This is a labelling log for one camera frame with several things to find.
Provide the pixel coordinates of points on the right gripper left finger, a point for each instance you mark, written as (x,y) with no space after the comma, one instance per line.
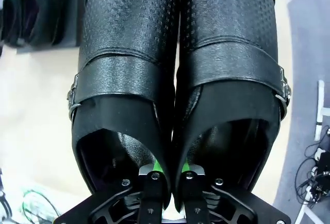
(152,198)

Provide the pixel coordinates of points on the white table leg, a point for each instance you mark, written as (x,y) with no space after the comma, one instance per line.
(320,110)

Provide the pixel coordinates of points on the black leather shoe with buckle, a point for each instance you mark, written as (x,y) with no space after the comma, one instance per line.
(46,9)
(232,53)
(123,53)

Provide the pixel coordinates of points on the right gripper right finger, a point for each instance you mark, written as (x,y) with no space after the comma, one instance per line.
(193,198)

